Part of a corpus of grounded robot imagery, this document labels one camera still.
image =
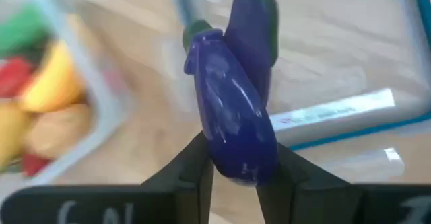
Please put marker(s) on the red toy strawberry green leaves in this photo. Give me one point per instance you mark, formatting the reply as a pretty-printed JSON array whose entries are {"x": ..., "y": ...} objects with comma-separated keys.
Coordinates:
[{"x": 33, "y": 165}]

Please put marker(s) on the purple toy eggplant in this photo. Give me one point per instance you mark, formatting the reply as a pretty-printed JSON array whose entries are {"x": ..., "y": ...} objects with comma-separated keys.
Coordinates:
[{"x": 235, "y": 123}]

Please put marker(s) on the clear lid blue seal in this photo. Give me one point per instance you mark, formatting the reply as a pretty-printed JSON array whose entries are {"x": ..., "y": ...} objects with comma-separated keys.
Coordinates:
[{"x": 336, "y": 66}]

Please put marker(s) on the tan toy potato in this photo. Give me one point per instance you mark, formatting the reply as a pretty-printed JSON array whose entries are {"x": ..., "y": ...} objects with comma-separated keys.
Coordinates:
[{"x": 57, "y": 131}]

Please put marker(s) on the clear plastic tupperware container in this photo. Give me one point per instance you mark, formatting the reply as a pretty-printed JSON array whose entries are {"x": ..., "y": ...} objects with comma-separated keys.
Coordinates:
[{"x": 104, "y": 109}]

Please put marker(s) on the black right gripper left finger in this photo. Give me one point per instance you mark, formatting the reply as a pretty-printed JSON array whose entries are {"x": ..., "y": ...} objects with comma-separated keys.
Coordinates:
[{"x": 192, "y": 190}]

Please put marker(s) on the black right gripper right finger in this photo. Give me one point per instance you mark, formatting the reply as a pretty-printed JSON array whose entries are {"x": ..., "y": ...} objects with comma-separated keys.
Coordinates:
[{"x": 296, "y": 197}]

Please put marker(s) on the yellow toy lemon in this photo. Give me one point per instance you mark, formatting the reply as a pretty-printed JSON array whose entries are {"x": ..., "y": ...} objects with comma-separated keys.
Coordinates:
[{"x": 10, "y": 133}]

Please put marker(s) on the green toy vegetable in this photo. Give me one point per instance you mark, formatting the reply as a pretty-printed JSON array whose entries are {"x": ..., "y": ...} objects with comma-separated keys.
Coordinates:
[{"x": 20, "y": 32}]

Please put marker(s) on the red toy chili pepper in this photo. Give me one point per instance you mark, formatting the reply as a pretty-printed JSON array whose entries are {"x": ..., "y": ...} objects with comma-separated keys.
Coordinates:
[{"x": 13, "y": 77}]

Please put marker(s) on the yellow toy banana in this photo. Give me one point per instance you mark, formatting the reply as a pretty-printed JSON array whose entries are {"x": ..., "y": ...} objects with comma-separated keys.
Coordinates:
[{"x": 50, "y": 86}]

